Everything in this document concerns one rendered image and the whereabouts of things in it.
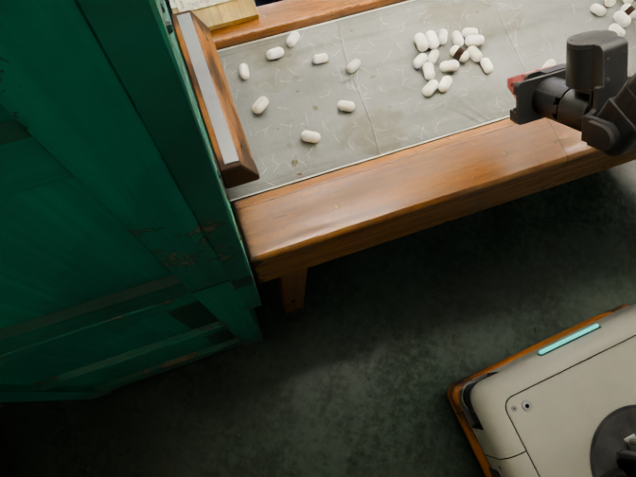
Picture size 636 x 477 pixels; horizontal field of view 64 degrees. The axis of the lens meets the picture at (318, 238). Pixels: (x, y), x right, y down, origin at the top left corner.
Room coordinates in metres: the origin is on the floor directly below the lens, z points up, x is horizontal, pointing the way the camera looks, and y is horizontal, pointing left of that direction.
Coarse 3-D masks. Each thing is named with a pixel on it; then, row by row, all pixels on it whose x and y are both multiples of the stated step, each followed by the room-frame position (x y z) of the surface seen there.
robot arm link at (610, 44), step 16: (592, 32) 0.49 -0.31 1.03; (608, 32) 0.49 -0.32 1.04; (576, 48) 0.46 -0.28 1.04; (592, 48) 0.45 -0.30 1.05; (608, 48) 0.44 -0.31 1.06; (624, 48) 0.45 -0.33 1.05; (576, 64) 0.44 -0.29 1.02; (592, 64) 0.44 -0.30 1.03; (608, 64) 0.43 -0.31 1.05; (624, 64) 0.44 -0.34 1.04; (576, 80) 0.43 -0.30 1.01; (592, 80) 0.43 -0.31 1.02; (608, 80) 0.42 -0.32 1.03; (624, 80) 0.43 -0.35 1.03; (608, 96) 0.41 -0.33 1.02; (592, 112) 0.39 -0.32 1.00; (592, 128) 0.36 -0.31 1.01; (608, 128) 0.36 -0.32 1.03; (592, 144) 0.35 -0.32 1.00; (608, 144) 0.34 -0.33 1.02
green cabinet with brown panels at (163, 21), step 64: (0, 0) 0.13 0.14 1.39; (64, 0) 0.14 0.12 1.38; (128, 0) 0.15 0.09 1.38; (0, 64) 0.12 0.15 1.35; (64, 64) 0.13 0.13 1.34; (128, 64) 0.14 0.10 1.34; (0, 128) 0.11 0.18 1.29; (64, 128) 0.12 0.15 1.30; (128, 128) 0.13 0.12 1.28; (192, 128) 0.15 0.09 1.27; (0, 192) 0.09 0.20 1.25; (64, 192) 0.11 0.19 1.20; (128, 192) 0.12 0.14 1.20; (192, 192) 0.14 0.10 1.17; (0, 256) 0.07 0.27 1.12; (64, 256) 0.09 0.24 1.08; (128, 256) 0.11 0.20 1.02; (192, 256) 0.13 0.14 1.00; (0, 320) 0.03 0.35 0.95; (64, 320) 0.04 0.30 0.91
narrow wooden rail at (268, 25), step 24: (288, 0) 0.70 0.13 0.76; (312, 0) 0.71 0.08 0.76; (336, 0) 0.72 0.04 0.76; (360, 0) 0.73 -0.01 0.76; (384, 0) 0.74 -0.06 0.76; (408, 0) 0.77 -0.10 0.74; (240, 24) 0.63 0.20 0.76; (264, 24) 0.64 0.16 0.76; (288, 24) 0.65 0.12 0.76; (312, 24) 0.68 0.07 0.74; (216, 48) 0.59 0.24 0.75
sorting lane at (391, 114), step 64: (448, 0) 0.79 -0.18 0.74; (512, 0) 0.81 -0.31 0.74; (576, 0) 0.84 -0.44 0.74; (256, 64) 0.57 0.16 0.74; (320, 64) 0.59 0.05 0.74; (384, 64) 0.61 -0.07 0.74; (512, 64) 0.66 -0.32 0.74; (256, 128) 0.44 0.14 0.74; (320, 128) 0.46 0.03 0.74; (384, 128) 0.48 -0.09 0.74; (448, 128) 0.50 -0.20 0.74; (256, 192) 0.32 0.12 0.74
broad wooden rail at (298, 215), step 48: (432, 144) 0.46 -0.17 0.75; (480, 144) 0.46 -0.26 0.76; (528, 144) 0.48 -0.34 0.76; (576, 144) 0.49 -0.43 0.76; (288, 192) 0.32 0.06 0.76; (336, 192) 0.33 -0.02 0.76; (384, 192) 0.34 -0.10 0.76; (432, 192) 0.36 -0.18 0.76; (480, 192) 0.38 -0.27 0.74; (528, 192) 0.46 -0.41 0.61; (288, 240) 0.23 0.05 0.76; (336, 240) 0.26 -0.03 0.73; (384, 240) 0.31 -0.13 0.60
